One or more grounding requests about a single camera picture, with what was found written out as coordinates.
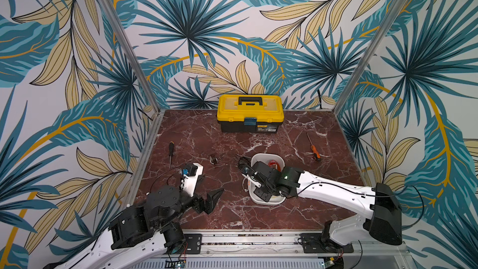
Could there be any black yellow screwdriver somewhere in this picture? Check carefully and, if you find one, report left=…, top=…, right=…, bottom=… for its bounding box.
left=168, top=141, right=175, bottom=168

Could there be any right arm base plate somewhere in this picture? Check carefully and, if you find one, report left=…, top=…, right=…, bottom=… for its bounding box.
left=298, top=220, right=354, bottom=255

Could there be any dark brown strap watch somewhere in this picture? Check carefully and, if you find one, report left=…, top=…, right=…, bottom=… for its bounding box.
left=209, top=154, right=218, bottom=166

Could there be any orange handle screwdriver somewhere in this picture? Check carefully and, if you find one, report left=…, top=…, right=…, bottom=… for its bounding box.
left=306, top=133, right=321, bottom=161

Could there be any black round watch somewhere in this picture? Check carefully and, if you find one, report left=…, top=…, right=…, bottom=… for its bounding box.
left=238, top=156, right=251, bottom=174

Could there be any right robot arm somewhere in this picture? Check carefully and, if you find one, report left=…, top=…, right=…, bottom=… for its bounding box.
left=241, top=161, right=402, bottom=247

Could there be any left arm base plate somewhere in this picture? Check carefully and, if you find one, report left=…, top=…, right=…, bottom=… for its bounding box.
left=164, top=234, right=203, bottom=255

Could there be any white plastic storage tray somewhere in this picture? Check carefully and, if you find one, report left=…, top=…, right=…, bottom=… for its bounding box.
left=248, top=153, right=286, bottom=206

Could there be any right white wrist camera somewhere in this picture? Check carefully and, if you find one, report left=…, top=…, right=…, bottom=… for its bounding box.
left=240, top=166, right=262, bottom=188

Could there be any red transparent watch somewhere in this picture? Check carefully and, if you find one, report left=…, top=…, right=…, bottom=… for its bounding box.
left=268, top=160, right=281, bottom=171

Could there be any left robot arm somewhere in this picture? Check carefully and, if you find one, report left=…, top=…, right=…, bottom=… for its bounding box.
left=46, top=185, right=224, bottom=269

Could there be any aluminium front rail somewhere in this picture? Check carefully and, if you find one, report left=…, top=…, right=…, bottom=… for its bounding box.
left=87, top=229, right=412, bottom=269

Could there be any yellow black toolbox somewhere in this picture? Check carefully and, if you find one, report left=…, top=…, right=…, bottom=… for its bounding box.
left=217, top=95, right=285, bottom=133

